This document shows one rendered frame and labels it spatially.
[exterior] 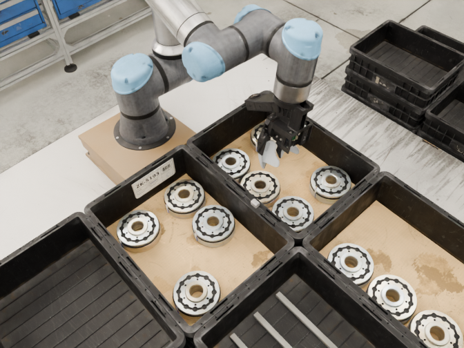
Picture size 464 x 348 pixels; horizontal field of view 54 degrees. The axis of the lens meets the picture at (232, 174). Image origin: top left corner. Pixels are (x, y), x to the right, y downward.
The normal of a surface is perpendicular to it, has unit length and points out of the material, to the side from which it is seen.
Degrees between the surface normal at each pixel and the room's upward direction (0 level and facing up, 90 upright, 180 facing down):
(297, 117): 82
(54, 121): 0
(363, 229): 0
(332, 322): 0
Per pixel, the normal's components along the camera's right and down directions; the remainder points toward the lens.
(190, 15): 0.03, -0.27
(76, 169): -0.03, -0.62
